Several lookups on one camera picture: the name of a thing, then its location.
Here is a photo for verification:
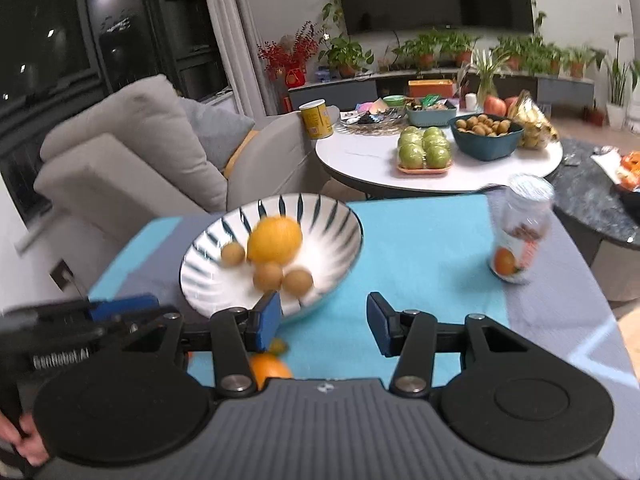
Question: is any grey cushion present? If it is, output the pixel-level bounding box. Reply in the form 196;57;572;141
177;96;257;171

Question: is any spider plant in vase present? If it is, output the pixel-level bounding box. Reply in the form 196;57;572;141
470;50;511;103

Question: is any glass plate of snacks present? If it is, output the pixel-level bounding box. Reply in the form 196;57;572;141
340;107;408;133

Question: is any white curtain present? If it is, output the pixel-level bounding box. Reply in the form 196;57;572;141
200;0;266;121

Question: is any white round table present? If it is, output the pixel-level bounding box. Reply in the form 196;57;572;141
315;115;564;196

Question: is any red berry decoration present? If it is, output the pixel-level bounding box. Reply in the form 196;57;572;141
257;22;321;88

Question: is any black wall socket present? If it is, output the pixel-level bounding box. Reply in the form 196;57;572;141
50;259;75;291

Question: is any white paper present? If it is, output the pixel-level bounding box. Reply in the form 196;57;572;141
590;152;626;176

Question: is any row of green potted plants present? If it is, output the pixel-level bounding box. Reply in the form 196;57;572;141
320;30;596;79

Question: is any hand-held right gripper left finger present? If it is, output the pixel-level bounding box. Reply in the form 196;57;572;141
107;290;283;396

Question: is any beige sofa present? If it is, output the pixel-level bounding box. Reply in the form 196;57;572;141
34;74;321;213

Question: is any teal bowl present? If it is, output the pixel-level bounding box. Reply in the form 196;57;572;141
449;114;525;162

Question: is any yellow can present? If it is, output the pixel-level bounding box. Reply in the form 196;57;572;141
299;100;334;141

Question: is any clear jar with orange label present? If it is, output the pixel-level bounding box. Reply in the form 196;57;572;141
487;174;556;286

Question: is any teal rectangular basin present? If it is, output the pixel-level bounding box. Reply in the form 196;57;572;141
406;105;458;127

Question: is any large yellow orange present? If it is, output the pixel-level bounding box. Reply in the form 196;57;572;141
246;215;304;264

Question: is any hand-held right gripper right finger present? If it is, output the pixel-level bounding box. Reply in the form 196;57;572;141
366;291;538;397

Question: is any dark window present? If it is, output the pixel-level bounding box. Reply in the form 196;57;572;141
0;0;231;221

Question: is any brown longan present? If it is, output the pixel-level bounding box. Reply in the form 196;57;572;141
252;261;285;292
283;268;315;295
221;241;246;267

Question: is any orange box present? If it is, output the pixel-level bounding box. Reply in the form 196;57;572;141
408;80;456;98

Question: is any tall plant in white pot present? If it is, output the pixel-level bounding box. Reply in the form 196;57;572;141
602;35;640;131

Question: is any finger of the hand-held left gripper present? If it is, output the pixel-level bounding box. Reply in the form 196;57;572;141
89;294;161;332

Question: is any group of green apples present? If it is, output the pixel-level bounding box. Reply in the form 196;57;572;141
397;126;452;170

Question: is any striped white bowl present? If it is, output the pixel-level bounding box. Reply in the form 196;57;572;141
179;193;364;324

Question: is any dark marble table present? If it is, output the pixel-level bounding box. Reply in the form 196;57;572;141
547;137;640;303

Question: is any blue and grey tablecloth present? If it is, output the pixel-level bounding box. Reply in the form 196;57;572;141
87;194;636;480

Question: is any yellow cushion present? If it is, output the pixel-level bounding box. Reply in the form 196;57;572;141
222;130;261;179

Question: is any grey television cabinet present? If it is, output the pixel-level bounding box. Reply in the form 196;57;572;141
287;67;596;116

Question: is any bunch of bananas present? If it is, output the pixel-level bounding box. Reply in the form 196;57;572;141
510;90;560;150

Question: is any person's left hand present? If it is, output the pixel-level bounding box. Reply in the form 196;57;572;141
0;407;51;467

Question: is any orange basket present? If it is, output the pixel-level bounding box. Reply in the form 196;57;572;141
617;151;640;191

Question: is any orange tray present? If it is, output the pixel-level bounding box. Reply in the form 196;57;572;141
396;157;454;177

